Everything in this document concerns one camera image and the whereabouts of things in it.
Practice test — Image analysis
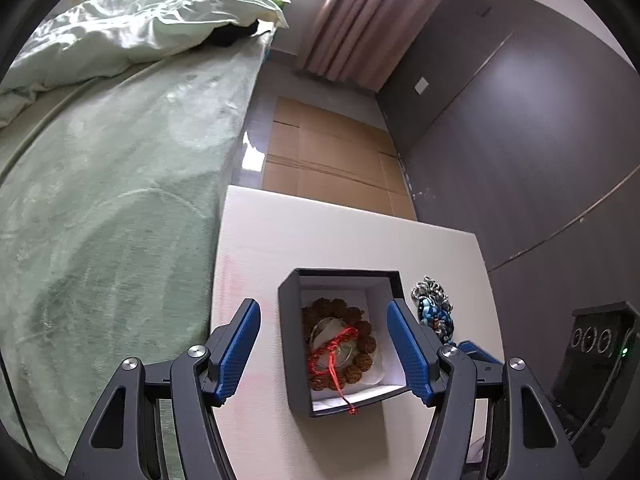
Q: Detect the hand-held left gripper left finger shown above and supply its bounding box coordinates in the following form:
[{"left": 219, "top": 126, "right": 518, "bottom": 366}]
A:
[{"left": 65, "top": 299, "right": 261, "bottom": 480}]

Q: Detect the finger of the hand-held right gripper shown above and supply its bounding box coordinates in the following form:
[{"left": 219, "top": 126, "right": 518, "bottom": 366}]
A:
[{"left": 457, "top": 340, "right": 505, "bottom": 367}]

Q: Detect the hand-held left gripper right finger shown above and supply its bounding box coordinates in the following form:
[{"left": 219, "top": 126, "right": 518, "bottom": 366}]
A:
[{"left": 387, "top": 299, "right": 583, "bottom": 480}]

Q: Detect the black jewelry box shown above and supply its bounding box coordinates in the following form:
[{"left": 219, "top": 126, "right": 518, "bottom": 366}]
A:
[{"left": 278, "top": 268, "right": 412, "bottom": 419}]

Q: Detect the clear glass bangle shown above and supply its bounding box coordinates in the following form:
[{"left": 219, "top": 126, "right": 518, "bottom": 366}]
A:
[{"left": 309, "top": 316, "right": 359, "bottom": 367}]

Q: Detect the green bed blanket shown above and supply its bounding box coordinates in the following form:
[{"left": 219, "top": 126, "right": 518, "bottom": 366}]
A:
[{"left": 0, "top": 49, "right": 266, "bottom": 467}]

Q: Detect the flat cardboard sheet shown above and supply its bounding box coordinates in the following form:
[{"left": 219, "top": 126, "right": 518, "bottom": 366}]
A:
[{"left": 262, "top": 96, "right": 418, "bottom": 222}]

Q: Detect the pink curtain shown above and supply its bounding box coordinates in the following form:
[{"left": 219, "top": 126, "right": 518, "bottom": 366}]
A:
[{"left": 295, "top": 0, "right": 473, "bottom": 92}]

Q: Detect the pale green quilt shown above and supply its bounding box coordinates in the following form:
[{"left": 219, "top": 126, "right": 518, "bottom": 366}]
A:
[{"left": 0, "top": 0, "right": 290, "bottom": 128}]

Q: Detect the brown bead bracelet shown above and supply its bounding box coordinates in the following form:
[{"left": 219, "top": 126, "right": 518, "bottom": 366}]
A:
[{"left": 301, "top": 298, "right": 377, "bottom": 392}]

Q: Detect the blue bead bracelet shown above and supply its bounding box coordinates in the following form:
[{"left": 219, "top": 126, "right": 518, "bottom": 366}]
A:
[{"left": 417, "top": 296, "right": 457, "bottom": 345}]

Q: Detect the red string bracelet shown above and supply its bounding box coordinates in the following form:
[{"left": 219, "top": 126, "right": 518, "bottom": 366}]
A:
[{"left": 307, "top": 327, "right": 362, "bottom": 416}]

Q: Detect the silver chain bracelet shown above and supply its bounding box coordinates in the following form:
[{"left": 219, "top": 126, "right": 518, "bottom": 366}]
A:
[{"left": 411, "top": 276, "right": 447, "bottom": 307}]

